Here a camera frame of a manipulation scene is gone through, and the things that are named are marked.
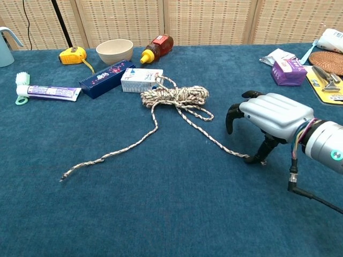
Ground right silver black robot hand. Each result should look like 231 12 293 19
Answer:
226 90 315 164

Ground speckled beige rope bundle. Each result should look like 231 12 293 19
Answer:
58 75 266 183

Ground purple tissue pack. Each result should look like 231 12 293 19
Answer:
271 58 308 87

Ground razor in yellow blister pack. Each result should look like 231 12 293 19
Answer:
305 65 343 104

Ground white wipes packet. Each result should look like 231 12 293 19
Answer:
259 48 297 67

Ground light blue toothbrush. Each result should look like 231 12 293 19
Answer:
299 39 319 65

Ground round brown woven coaster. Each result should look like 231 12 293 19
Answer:
308 51 343 77

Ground white bottle yellow cap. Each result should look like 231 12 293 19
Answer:
316 28 343 54

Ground bamboo folding screen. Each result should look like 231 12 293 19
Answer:
0 0 343 51

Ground honey bottle yellow cap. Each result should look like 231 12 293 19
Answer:
140 34 174 64

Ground white blue milk carton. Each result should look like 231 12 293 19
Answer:
120 67 164 94

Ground blue felt table cloth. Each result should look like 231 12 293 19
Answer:
0 42 343 257

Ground beige bowl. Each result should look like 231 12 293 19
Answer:
95 39 134 66

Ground long dark blue box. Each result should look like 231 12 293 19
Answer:
79 59 137 100

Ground yellow tape measure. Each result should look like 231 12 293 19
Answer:
58 46 96 75

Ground white purple toothpaste tube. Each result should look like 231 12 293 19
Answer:
16 85 82 102

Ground black tripod stand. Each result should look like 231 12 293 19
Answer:
50 0 73 48

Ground mint green brush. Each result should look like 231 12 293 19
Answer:
14 72 31 105

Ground white plastic pitcher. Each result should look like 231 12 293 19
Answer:
0 26 24 67

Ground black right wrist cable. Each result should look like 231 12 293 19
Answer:
287 155 343 215

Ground thin black hanging cable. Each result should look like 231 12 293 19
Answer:
22 0 33 50

